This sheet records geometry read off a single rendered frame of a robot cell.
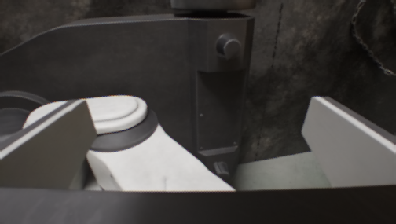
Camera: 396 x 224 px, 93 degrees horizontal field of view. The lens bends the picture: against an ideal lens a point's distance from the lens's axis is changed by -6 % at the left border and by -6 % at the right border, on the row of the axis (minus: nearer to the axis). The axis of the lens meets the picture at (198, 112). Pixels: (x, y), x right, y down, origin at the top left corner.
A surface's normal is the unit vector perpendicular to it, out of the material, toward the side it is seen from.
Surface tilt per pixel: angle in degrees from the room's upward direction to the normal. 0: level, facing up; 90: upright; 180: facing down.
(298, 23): 0
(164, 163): 90
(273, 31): 0
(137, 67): 0
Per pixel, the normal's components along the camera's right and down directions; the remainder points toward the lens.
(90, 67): 0.19, 0.50
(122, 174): -0.01, -0.86
